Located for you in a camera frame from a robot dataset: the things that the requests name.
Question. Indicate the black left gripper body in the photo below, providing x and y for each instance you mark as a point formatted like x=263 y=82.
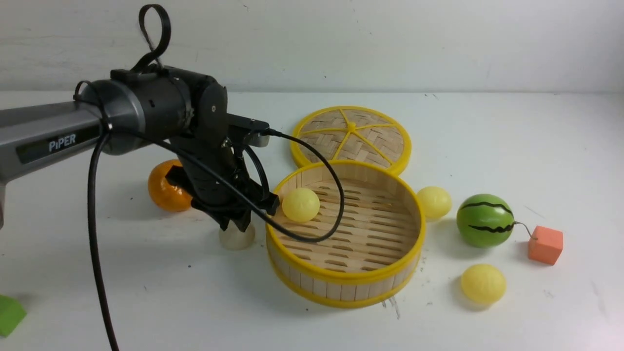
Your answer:
x=207 y=141

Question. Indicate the white toy bun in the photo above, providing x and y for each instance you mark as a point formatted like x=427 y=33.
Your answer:
x=233 y=239

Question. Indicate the yellow toy bun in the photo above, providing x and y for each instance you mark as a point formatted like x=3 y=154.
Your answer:
x=435 y=201
x=483 y=284
x=300 y=205

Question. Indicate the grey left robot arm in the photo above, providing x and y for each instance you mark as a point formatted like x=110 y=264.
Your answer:
x=188 y=109

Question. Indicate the bamboo steamer lid yellow rim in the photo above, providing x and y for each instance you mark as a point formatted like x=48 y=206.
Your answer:
x=359 y=134

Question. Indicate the bamboo steamer tray yellow rim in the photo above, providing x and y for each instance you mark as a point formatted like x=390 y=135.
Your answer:
x=372 y=255

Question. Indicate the orange toy tangerine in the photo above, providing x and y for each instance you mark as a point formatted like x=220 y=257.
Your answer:
x=172 y=199

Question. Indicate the green foam cube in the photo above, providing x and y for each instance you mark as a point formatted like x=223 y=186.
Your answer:
x=11 y=314

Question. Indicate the green toy watermelon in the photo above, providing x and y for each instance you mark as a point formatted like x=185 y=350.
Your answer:
x=485 y=220

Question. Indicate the orange foam cube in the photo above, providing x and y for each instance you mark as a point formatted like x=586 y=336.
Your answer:
x=545 y=245

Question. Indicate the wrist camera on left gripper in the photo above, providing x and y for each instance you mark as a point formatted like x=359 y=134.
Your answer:
x=248 y=131

